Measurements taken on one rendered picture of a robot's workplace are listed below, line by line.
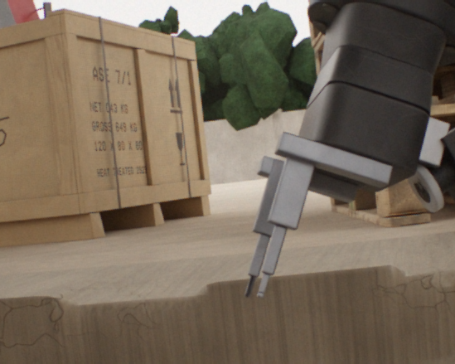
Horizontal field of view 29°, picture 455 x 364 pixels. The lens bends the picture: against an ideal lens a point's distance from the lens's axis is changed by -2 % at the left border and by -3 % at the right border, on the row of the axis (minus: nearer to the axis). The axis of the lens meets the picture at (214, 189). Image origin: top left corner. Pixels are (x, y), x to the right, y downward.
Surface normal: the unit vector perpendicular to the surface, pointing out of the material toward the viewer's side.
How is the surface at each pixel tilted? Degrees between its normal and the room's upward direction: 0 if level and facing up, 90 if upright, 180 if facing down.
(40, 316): 90
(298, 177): 83
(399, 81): 65
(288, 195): 83
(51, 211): 90
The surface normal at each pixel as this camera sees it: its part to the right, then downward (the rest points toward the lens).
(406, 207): 0.01, 0.29
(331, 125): -0.47, -0.25
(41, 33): -0.36, 0.05
